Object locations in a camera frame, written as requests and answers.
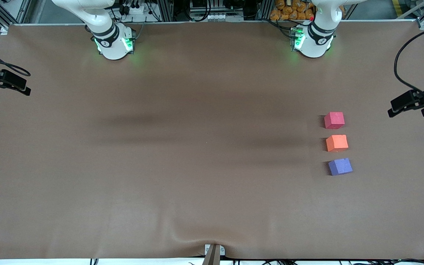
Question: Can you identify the metal table edge bracket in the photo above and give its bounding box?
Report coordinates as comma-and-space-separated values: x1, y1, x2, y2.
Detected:
204, 244, 226, 265

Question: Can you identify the table cover mat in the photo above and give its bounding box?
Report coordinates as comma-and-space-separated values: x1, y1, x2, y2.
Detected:
0, 20, 424, 260

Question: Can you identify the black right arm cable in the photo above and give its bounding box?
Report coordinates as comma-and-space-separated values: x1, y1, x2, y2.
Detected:
0, 39, 32, 78

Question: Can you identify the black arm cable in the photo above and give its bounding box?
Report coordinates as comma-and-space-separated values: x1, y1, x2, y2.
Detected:
393, 24, 424, 97
0, 39, 32, 78

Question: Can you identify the purple foam block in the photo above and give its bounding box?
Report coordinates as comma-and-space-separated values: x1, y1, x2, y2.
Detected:
328, 158, 353, 176

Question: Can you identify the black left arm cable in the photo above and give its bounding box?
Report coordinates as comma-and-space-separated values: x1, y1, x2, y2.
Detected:
393, 24, 424, 97

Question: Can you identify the orange foam block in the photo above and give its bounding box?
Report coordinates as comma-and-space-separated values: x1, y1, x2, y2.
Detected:
326, 134, 349, 153

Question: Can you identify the orange netted bag pile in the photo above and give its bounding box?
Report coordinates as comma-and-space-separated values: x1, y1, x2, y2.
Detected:
270, 0, 316, 21

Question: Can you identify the white power strip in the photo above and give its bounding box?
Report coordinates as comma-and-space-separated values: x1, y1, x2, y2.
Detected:
124, 3, 147, 16

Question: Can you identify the red foam block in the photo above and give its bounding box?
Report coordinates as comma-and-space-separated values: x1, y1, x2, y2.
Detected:
324, 112, 345, 130

